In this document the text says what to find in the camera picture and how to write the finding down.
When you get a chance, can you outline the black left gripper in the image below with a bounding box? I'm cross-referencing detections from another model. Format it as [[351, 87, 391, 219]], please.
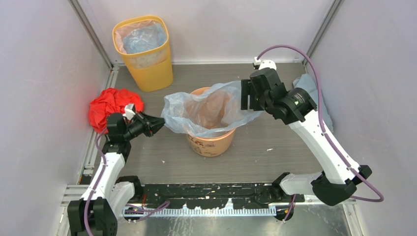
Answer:
[[122, 111, 169, 141]]

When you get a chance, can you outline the light blue trash bag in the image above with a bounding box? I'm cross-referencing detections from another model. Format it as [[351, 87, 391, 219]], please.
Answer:
[[161, 81, 262, 138]]

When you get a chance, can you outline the yellow mesh trash bin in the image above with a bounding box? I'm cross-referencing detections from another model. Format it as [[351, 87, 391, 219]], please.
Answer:
[[113, 15, 173, 92]]

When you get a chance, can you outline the orange round trash bin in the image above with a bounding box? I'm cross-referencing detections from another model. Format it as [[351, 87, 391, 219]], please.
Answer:
[[185, 90, 236, 157]]

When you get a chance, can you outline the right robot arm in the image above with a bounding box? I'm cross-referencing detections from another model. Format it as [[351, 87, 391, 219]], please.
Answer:
[[241, 68, 372, 206]]

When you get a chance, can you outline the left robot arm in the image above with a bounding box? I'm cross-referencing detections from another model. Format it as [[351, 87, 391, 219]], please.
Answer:
[[67, 111, 165, 236]]

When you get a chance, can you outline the red crumpled trash bag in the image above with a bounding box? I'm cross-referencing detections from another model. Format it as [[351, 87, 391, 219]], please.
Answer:
[[88, 88, 144, 133]]

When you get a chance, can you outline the blue bag inside yellow bin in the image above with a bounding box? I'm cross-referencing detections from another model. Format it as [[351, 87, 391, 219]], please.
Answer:
[[122, 23, 167, 54]]

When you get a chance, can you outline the folded blue bag in corner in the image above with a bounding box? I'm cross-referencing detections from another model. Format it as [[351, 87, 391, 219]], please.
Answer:
[[292, 74, 333, 132]]

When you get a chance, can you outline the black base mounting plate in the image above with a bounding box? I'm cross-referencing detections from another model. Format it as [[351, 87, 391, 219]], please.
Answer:
[[131, 183, 292, 209]]

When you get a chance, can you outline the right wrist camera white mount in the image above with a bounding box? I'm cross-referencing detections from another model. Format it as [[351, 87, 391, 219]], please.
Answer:
[[253, 57, 277, 70]]

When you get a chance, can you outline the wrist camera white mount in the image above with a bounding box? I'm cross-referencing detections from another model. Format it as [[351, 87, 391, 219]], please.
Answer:
[[253, 57, 277, 70], [123, 103, 136, 121]]

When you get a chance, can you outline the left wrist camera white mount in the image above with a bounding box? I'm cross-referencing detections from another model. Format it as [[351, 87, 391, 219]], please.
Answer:
[[123, 103, 136, 121]]

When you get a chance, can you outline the slotted white cable duct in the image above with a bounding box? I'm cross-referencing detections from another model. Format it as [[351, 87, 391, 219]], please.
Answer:
[[122, 204, 277, 218]]

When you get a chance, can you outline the left aluminium frame post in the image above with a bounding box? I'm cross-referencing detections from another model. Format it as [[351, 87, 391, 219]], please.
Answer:
[[68, 0, 114, 69]]

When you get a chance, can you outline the aluminium frame post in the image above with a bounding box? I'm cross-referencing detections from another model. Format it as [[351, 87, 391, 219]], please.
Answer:
[[68, 0, 114, 69], [306, 0, 344, 58]]

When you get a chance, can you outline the right aluminium frame post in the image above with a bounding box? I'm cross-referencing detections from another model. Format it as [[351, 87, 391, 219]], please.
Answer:
[[306, 0, 344, 58]]

